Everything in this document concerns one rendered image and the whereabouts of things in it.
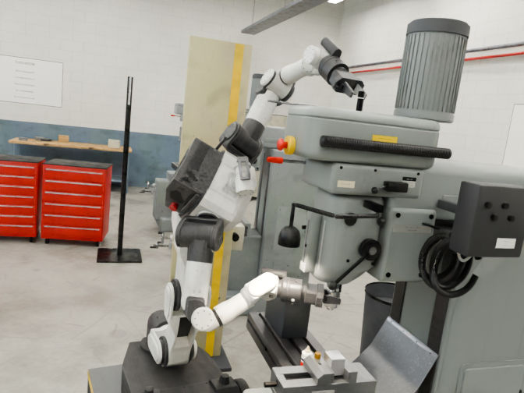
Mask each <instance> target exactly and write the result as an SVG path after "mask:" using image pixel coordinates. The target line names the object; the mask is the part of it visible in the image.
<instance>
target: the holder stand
mask: <svg viewBox="0 0 524 393"><path fill-rule="evenodd" d="M310 307H311V304H306V303H304V302H303V301H302V300H301V301H299V304H295V303H293V304H291V303H287V302H282V301H281V300H280V299H279V298H278V297H276V298H275V299H273V300H269V301H267V303H266V310H265V317H266V318H267V319H268V321H269V322H270V324H271V325H272V327H273V328H274V329H275V330H276V331H277V333H278V334H279V336H280V337H281V338H302V337H306V336H307V330H308V323H309V318H310Z"/></svg>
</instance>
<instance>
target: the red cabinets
mask: <svg viewBox="0 0 524 393"><path fill-rule="evenodd" d="M112 165H113V164H109V163H100V162H91V161H74V160H66V159H57V158H54V159H51V160H50V161H46V162H45V158H42V157H31V156H21V155H11V154H0V236H18V237H30V243H32V242H33V241H34V237H36V236H37V234H39V232H40V230H41V238H42V239H45V243H47V244H48V243H49V239H68V240H80V241H94V242H96V246H99V245H100V242H102V241H103V239H104V238H105V236H106V235H107V233H108V227H109V214H110V199H111V186H112Z"/></svg>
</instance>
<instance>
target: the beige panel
mask: <svg viewBox="0 0 524 393"><path fill-rule="evenodd" d="M252 49H253V46H252V45H248V44H240V43H234V42H229V41H220V40H215V39H210V38H205V37H197V36H192V35H191V36H189V48H188V58H187V67H186V85H185V96H184V105H183V115H182V133H181V143H180V153H179V164H180V162H181V160H182V158H183V157H184V155H185V153H186V151H187V149H188V147H189V146H190V144H191V143H192V142H193V141H194V140H195V138H198V139H200V140H202V141H203V142H205V143H207V144H208V145H210V146H212V147H213V148H216V146H217V145H218V144H219V143H220V142H219V137H220V135H221V134H222V133H223V132H224V131H225V129H226V128H227V127H228V126H229V125H230V124H231V123H233V122H238V123H240V124H241V126H242V125H243V122H244V120H245V116H246V102H247V94H248V86H249V78H250V64H251V56H252ZM232 235H233V229H232V230H231V231H228V232H223V243H222V244H221V247H220V249H219V251H217V252H216V251H213V253H214V256H213V263H212V268H211V278H210V287H211V304H210V309H211V310H212V309H214V307H215V306H217V305H218V304H220V303H223V302H224V301H226V294H227V286H228V272H229V265H230V256H231V249H232ZM177 255H178V254H177V251H176V249H175V245H174V235H173V239H172V257H171V267H170V276H169V282H170V281H171V280H172V279H174V278H175V271H176V263H177ZM222 331H223V325H222V326H221V327H218V328H217V329H215V330H213V331H198V332H197V333H196V337H195V340H196V344H197V346H199V347H200V348H202V349H203V350H204V351H206V352H207V353H208V354H209V355H210V356H211V357H212V359H213V360H214V361H215V363H216V364H217V365H218V367H219V369H220V370H221V372H229V371H232V367H231V365H230V363H229V361H228V358H227V356H226V354H225V351H224V349H223V347H222V345H221V339H222Z"/></svg>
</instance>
